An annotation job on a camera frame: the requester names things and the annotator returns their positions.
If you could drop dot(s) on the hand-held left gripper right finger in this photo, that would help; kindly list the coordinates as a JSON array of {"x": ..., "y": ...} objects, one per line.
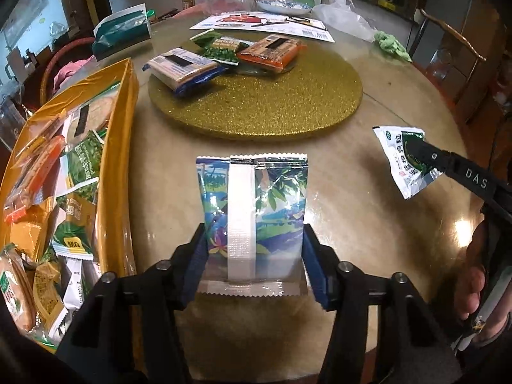
[{"x": 314, "y": 266}]

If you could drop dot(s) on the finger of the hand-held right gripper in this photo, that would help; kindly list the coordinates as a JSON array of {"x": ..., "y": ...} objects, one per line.
[{"x": 460, "y": 170}]

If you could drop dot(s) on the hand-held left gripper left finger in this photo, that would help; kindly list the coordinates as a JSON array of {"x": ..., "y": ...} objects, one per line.
[{"x": 198, "y": 256}]

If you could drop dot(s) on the white and green snack packet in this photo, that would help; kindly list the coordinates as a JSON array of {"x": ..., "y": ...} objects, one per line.
[{"x": 394, "y": 156}]

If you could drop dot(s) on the blue leaf print snack packet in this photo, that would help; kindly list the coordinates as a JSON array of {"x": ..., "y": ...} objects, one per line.
[{"x": 276, "y": 208}]

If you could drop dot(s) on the pile of assorted snack packets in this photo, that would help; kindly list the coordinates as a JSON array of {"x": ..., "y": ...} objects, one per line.
[{"x": 68, "y": 192}]

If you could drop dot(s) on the yellow tray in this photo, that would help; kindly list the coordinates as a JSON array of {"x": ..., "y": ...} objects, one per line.
[{"x": 120, "y": 128}]

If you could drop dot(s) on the person's right hand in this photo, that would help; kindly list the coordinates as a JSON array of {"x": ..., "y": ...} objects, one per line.
[{"x": 470, "y": 280}]

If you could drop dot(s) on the wooden chair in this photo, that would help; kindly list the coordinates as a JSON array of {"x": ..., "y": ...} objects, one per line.
[{"x": 460, "y": 48}]

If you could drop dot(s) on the green cloth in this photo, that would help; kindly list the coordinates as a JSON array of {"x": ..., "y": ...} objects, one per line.
[{"x": 392, "y": 46}]

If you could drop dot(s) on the gold glitter round board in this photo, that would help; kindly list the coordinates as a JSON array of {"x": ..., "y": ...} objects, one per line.
[{"x": 260, "y": 104}]

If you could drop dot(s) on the blue and white cracker packet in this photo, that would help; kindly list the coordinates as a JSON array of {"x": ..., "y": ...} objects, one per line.
[{"x": 180, "y": 68}]

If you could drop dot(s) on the white plastic bag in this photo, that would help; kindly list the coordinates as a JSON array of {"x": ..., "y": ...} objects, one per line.
[{"x": 344, "y": 16}]

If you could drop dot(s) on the green vegetable print snack packet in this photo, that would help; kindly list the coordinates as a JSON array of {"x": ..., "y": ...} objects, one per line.
[{"x": 220, "y": 50}]

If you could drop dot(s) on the orange cracker packet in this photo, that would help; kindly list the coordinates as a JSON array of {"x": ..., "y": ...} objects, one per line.
[{"x": 270, "y": 52}]

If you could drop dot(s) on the pink cloth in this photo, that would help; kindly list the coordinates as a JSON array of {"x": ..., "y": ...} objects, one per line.
[{"x": 72, "y": 72}]

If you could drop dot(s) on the teal tissue box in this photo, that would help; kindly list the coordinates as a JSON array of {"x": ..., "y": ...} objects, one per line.
[{"x": 120, "y": 32}]

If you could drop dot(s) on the printed paper sheet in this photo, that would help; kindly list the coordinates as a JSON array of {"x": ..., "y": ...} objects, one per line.
[{"x": 248, "y": 22}]

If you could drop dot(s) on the blue rimmed plate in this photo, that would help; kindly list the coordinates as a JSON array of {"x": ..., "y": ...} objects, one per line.
[{"x": 282, "y": 6}]

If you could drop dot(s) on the small glass jar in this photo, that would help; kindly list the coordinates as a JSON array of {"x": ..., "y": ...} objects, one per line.
[{"x": 187, "y": 3}]

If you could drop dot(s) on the glass door cabinet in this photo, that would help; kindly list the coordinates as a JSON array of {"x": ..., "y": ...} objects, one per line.
[{"x": 28, "y": 20}]

